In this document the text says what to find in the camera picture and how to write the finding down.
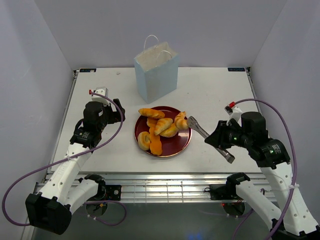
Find oval yellow bun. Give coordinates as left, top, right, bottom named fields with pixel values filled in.
left=159, top=123, right=179, bottom=138

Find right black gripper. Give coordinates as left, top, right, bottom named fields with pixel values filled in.
left=204, top=120, right=251, bottom=149

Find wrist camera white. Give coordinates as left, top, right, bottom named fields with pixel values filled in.
left=224, top=101, right=243, bottom=126
left=89, top=87, right=108, bottom=105

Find dark red round plate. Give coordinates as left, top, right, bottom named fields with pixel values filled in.
left=134, top=106, right=192, bottom=158

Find orange ring donut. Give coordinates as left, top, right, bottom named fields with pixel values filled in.
left=146, top=117, right=158, bottom=128

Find metal tongs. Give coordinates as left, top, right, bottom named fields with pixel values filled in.
left=187, top=116, right=235, bottom=164

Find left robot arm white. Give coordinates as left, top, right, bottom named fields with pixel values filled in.
left=25, top=96, right=125, bottom=235

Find blue label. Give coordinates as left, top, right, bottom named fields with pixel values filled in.
left=79, top=68, right=97, bottom=73
left=227, top=67, right=246, bottom=72

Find light blue paper bag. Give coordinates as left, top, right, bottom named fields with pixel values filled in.
left=134, top=40, right=180, bottom=104

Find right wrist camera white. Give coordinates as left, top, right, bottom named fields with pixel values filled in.
left=224, top=101, right=243, bottom=126

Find pale ring bagel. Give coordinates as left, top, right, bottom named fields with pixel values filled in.
left=137, top=131, right=151, bottom=151

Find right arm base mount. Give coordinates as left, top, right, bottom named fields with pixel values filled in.
left=204, top=184, right=243, bottom=201

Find pointed cone bread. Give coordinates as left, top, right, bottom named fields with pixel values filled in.
left=154, top=117, right=173, bottom=136

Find long orange bread strip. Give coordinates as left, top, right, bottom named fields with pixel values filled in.
left=149, top=126, right=162, bottom=156

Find blue label left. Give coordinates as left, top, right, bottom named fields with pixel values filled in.
left=79, top=68, right=97, bottom=73

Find blue label right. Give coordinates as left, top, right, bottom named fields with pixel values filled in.
left=227, top=67, right=246, bottom=72

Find striped croissant bread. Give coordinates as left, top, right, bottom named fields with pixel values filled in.
left=174, top=111, right=189, bottom=130

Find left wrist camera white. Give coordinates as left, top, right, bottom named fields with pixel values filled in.
left=89, top=87, right=108, bottom=105

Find aluminium frame rail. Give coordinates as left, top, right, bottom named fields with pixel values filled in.
left=33, top=173, right=278, bottom=203

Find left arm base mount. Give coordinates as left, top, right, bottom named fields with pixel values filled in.
left=88, top=184, right=122, bottom=201

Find long glazed bread top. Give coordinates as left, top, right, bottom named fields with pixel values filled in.
left=138, top=108, right=165, bottom=119

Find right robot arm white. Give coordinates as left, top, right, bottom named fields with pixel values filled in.
left=202, top=111, right=320, bottom=240

